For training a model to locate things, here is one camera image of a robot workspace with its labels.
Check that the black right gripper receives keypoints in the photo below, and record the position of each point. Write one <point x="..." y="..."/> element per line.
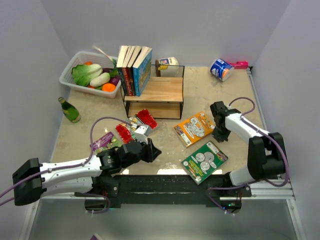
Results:
<point x="219" y="137"/>

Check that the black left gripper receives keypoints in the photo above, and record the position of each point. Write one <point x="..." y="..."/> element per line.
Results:
<point x="152" y="151"/>

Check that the green back cover book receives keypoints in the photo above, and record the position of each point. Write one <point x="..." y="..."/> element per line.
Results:
<point x="203" y="162"/>

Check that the blue 26-storey treehouse book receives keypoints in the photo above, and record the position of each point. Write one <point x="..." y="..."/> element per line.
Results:
<point x="142" y="69"/>

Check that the red back cover book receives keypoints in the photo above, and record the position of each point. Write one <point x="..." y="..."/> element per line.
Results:
<point x="125" y="69"/>

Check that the dark brown cover book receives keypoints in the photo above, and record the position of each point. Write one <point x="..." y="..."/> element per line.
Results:
<point x="135" y="54"/>

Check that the black floral cover book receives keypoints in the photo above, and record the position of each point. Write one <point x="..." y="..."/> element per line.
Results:
<point x="120" y="67"/>

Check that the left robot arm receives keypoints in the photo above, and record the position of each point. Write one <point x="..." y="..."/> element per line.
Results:
<point x="34" y="180"/>

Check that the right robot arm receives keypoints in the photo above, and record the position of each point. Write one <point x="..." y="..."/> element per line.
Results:
<point x="266" y="155"/>

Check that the orange back cover book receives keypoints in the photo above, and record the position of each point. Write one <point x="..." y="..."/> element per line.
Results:
<point x="195" y="128"/>

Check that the red treehouse book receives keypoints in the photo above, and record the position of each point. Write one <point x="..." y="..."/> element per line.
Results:
<point x="126" y="131"/>

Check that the purple 117-storey treehouse book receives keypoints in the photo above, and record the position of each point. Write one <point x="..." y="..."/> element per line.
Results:
<point x="106" y="142"/>

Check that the pink box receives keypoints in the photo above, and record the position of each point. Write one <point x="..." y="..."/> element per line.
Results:
<point x="240" y="65"/>

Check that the orange toy carrot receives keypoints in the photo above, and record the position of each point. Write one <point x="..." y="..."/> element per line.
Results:
<point x="108" y="87"/>

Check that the purple toy eggplant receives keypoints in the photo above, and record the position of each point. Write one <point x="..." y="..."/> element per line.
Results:
<point x="115" y="80"/>

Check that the white toy radish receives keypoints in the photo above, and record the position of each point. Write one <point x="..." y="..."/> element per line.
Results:
<point x="100" y="80"/>

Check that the green glass bottle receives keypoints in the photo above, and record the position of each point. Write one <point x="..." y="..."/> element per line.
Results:
<point x="69" y="111"/>

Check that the toy cabbage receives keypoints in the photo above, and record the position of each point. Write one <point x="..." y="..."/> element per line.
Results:
<point x="82" y="74"/>

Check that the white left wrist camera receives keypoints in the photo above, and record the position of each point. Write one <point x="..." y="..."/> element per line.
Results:
<point x="142" y="132"/>

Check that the black front frame bar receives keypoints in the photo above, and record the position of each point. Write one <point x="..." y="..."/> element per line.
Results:
<point x="163" y="190"/>

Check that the wood and wire shelf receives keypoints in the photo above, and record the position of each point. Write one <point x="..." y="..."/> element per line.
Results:
<point x="163" y="95"/>

